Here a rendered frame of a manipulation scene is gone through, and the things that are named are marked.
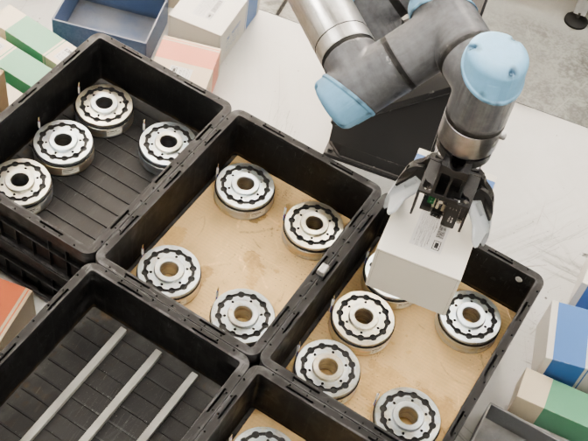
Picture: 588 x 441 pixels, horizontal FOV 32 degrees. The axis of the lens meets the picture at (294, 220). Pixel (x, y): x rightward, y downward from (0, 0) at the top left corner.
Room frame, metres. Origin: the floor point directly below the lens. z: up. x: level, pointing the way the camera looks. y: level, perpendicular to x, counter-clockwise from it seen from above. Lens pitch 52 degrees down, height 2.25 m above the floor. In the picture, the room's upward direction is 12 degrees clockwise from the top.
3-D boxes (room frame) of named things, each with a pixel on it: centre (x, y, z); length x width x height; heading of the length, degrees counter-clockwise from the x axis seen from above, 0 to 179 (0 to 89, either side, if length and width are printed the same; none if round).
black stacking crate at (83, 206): (1.11, 0.35, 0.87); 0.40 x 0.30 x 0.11; 157
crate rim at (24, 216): (1.11, 0.35, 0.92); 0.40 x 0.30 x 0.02; 157
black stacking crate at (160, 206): (1.00, 0.08, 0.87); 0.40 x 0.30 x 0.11; 157
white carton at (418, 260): (0.93, -0.20, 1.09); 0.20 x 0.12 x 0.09; 168
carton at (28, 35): (1.47, 0.56, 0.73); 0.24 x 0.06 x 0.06; 63
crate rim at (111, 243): (1.00, 0.08, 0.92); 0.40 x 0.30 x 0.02; 157
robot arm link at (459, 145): (0.91, -0.19, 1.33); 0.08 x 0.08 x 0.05
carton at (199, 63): (1.45, 0.28, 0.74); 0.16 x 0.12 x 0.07; 177
